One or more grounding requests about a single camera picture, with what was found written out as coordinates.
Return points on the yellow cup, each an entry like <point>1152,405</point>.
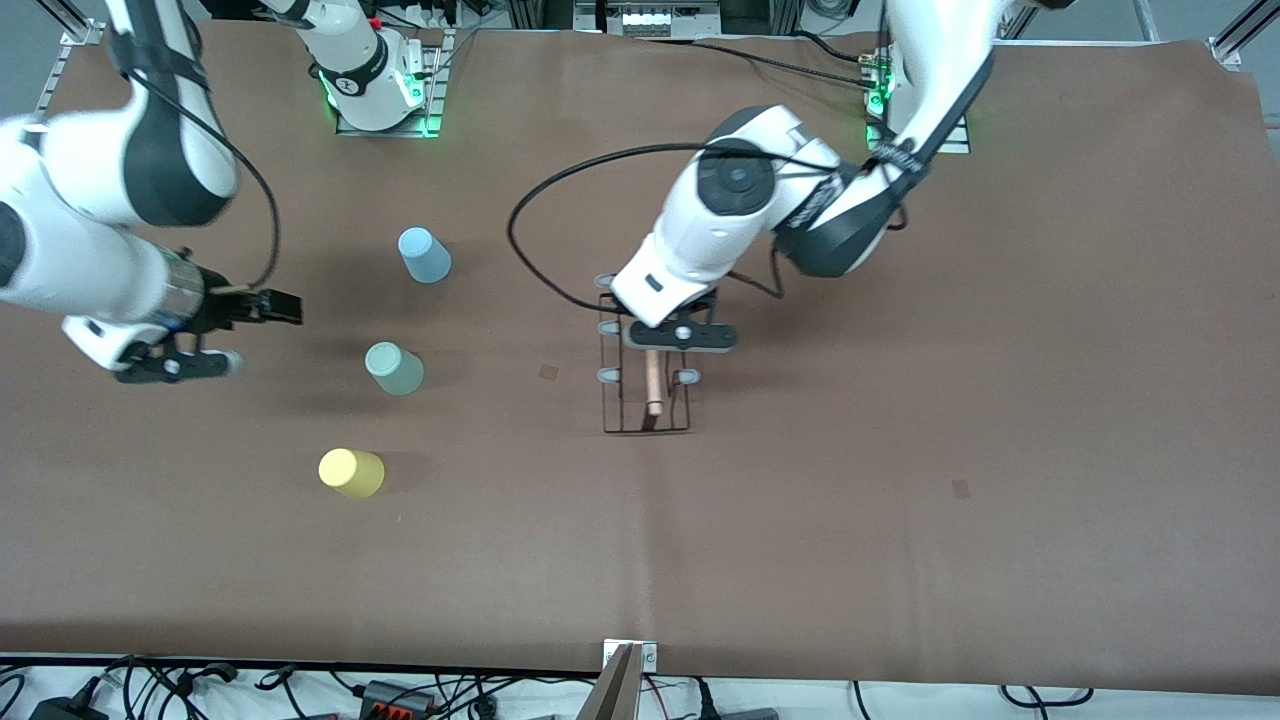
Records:
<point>350,473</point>

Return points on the perforated aluminium side rail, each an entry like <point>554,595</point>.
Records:
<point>58,80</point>

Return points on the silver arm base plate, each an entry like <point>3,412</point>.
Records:
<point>430,100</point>
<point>958,140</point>

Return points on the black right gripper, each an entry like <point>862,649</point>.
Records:
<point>222,309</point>

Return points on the grey camera mount bar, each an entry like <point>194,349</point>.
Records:
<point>612,690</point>

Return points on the black power adapter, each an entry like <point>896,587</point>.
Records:
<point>65,708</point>

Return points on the black orange power strip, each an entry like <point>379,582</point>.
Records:
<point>395,697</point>

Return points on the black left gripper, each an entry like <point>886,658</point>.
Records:
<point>704,301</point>

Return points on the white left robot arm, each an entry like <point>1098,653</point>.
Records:
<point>740,220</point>

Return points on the light blue cup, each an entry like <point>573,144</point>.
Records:
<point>425,256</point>

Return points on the pale green cup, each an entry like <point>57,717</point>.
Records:
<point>395,368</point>

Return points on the grey power strip box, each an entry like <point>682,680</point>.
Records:
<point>645,18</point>

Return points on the silver camera mount bracket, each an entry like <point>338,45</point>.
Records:
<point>648,655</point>

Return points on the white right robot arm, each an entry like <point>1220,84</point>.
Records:
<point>100,170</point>

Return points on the aluminium frame profile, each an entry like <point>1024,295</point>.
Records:
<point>1240,35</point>

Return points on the large table cover sheet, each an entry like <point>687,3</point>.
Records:
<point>800,560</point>

